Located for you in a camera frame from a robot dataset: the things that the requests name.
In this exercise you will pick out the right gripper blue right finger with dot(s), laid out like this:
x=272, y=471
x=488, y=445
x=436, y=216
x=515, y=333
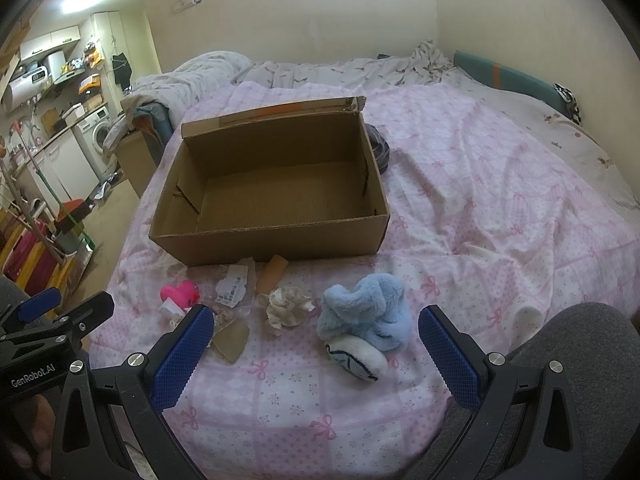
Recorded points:
x=523, y=414

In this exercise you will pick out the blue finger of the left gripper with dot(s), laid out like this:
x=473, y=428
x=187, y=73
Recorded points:
x=28, y=311
x=82, y=320

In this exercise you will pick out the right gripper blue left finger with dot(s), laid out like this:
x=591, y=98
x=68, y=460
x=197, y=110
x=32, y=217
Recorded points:
x=147, y=384

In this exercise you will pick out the pink rubber duck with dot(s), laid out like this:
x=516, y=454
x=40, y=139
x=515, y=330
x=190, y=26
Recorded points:
x=181, y=298

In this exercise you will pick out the white labelled plastic packet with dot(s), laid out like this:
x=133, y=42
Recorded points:
x=232, y=288

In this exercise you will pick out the cream scrunchie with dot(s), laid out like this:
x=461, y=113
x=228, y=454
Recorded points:
x=285, y=307

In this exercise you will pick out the orange brown tube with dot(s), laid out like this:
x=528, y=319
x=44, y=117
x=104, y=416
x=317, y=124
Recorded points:
x=271, y=275

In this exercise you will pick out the blue plush slipper toy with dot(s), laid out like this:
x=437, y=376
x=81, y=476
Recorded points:
x=362, y=327

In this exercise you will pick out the person left hand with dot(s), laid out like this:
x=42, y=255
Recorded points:
x=27, y=431

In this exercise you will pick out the yellow wooden rack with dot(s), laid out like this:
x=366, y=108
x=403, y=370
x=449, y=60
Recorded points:
x=27, y=262

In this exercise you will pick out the grey trouser knee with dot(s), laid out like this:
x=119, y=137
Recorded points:
x=599, y=348

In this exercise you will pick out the cardboard bedside box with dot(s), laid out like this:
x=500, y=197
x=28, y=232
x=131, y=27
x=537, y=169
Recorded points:
x=139, y=156

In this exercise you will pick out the pink bow quilt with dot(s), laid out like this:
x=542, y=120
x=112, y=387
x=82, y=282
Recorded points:
x=486, y=222

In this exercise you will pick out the white washing machine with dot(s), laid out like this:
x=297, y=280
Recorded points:
x=91, y=132

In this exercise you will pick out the white water heater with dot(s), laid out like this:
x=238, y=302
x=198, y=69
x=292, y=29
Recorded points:
x=25, y=87

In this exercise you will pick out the white patterned duvet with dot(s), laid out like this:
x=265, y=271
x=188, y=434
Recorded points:
x=160, y=101

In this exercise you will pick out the black hanging garment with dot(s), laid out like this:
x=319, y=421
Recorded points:
x=122, y=71

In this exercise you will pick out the open cardboard box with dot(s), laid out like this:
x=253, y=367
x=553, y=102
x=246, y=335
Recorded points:
x=297, y=180

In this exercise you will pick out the dark grey garment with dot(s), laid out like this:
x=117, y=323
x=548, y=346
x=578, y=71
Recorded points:
x=380, y=148

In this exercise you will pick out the teal headboard cushion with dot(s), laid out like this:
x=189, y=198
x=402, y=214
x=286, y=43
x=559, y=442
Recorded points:
x=500, y=77

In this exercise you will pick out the wall hook with red item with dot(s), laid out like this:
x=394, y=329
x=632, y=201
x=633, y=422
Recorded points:
x=181, y=5

